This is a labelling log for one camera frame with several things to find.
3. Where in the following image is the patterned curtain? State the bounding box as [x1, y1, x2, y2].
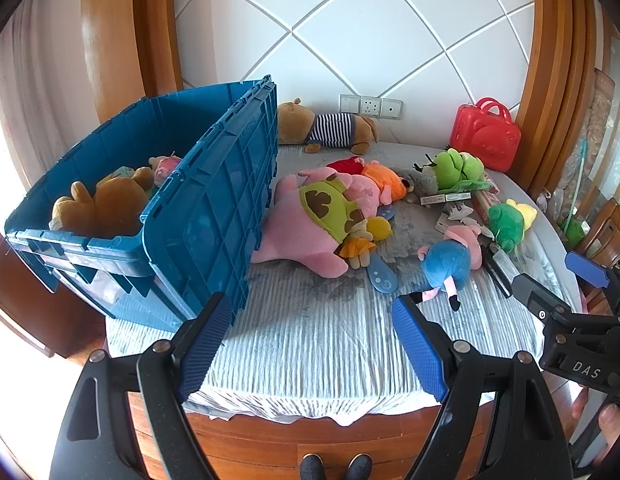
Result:
[540, 67, 620, 221]

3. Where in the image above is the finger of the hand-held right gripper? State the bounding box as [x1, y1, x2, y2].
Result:
[512, 272, 581, 323]
[564, 251, 620, 312]

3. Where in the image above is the brown dog plush striped shirt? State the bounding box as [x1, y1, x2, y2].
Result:
[277, 98, 379, 156]

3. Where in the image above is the yellow-haired doll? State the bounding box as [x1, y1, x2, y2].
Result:
[338, 216, 393, 271]

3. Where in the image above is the blue plastic storage crate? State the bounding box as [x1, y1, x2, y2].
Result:
[4, 75, 279, 333]

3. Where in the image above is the green frog plush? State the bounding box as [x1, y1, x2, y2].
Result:
[414, 147, 491, 194]

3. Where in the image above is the green yellow plush toy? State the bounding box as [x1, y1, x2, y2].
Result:
[487, 199, 538, 254]

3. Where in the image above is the pink starfish plush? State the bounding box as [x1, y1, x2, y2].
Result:
[251, 167, 381, 279]

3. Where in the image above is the orange pig plush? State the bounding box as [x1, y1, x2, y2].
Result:
[360, 160, 409, 206]

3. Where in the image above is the brown bear plush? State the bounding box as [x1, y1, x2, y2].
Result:
[51, 166, 155, 238]

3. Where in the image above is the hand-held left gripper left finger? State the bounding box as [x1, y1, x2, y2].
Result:
[49, 291, 234, 480]

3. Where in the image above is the pig plush blue shirt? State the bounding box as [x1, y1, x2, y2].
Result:
[417, 224, 485, 312]

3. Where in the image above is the white wall socket panel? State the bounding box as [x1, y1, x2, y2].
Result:
[339, 94, 403, 120]

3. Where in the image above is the person's left shoe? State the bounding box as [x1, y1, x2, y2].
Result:
[300, 454, 327, 480]

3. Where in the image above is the person's right hand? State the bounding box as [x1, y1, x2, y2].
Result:
[572, 387, 620, 456]

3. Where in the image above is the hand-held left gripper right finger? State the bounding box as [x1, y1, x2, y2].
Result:
[391, 294, 573, 480]

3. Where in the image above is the wooden chair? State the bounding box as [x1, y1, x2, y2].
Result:
[574, 197, 620, 311]

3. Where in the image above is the white curtain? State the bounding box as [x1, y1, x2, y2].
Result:
[0, 0, 108, 196]

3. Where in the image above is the small pink plush toy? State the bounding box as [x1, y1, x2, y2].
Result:
[149, 154, 183, 187]

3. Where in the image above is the red toy suitcase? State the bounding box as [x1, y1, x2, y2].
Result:
[450, 97, 522, 173]

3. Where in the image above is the black flat case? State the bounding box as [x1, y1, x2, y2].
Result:
[482, 242, 520, 300]

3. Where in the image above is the grey plush toy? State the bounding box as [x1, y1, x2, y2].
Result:
[397, 167, 439, 197]

